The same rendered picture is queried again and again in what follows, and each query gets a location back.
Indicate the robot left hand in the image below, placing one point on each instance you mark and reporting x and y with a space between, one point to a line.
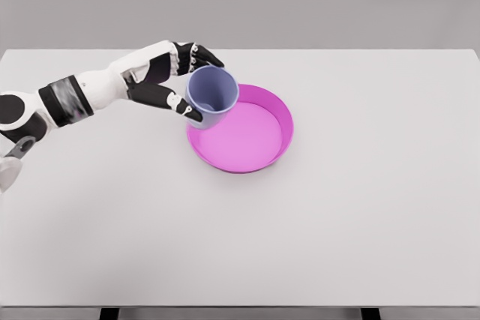
144 67

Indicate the blue-grey cup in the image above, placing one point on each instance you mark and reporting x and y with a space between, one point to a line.
212 89

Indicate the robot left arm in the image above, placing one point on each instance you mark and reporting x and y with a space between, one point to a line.
63 97

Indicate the pink round plate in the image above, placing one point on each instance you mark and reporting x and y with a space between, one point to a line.
243 136

